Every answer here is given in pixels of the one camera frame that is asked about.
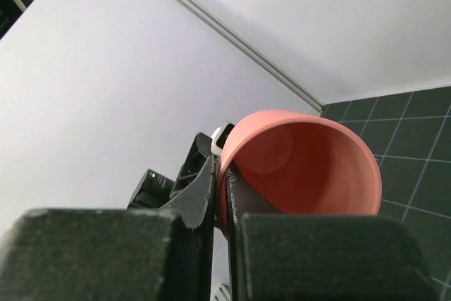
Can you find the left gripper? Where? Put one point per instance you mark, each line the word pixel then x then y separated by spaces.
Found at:
pixel 199 151

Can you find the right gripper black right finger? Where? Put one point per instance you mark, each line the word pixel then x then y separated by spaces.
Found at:
pixel 276 256

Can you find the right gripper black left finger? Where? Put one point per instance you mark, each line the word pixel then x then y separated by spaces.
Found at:
pixel 114 254

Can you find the pink cup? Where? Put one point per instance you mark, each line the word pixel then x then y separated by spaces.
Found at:
pixel 301 164

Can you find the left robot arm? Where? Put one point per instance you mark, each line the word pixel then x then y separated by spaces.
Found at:
pixel 154 189

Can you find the black gridded table mat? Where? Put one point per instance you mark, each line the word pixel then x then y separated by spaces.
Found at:
pixel 409 134

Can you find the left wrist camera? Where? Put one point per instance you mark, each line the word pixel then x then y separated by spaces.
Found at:
pixel 219 137

